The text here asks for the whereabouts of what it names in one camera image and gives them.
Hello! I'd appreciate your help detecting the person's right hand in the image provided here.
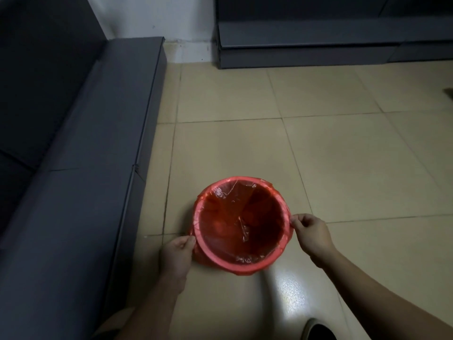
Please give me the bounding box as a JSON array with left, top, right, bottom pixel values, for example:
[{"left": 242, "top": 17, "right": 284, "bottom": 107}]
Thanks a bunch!
[{"left": 290, "top": 213, "right": 337, "bottom": 269}]

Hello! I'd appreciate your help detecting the person's left hand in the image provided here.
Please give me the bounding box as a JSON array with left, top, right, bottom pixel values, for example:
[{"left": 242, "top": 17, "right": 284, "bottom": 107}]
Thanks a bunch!
[{"left": 159, "top": 236, "right": 197, "bottom": 284}]

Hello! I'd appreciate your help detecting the red plastic bin liner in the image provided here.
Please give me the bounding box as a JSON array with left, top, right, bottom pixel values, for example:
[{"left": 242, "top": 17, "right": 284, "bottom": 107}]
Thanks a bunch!
[{"left": 189, "top": 176, "right": 294, "bottom": 276}]

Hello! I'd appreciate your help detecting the person's left forearm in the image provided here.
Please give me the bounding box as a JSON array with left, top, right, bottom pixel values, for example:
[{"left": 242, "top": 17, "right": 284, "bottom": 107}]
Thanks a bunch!
[{"left": 114, "top": 274, "right": 187, "bottom": 340}]

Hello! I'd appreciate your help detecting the person's right forearm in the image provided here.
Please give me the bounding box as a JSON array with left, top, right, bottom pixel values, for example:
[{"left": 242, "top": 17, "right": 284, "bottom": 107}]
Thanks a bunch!
[{"left": 311, "top": 249, "right": 453, "bottom": 340}]

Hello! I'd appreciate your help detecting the round waste bin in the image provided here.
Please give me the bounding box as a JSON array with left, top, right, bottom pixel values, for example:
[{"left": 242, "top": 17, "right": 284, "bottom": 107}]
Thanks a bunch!
[{"left": 198, "top": 184, "right": 286, "bottom": 264}]

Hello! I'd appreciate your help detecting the person's black shoe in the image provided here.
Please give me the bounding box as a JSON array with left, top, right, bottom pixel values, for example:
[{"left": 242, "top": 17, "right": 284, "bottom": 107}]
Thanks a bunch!
[{"left": 303, "top": 318, "right": 338, "bottom": 340}]

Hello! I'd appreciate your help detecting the grey shelving unit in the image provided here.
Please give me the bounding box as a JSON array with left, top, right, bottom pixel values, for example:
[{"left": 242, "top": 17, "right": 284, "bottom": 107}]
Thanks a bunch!
[{"left": 0, "top": 0, "right": 168, "bottom": 340}]

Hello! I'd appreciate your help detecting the grey low shelf base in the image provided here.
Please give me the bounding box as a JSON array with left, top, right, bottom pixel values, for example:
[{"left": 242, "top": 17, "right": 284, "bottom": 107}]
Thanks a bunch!
[{"left": 214, "top": 0, "right": 453, "bottom": 70}]

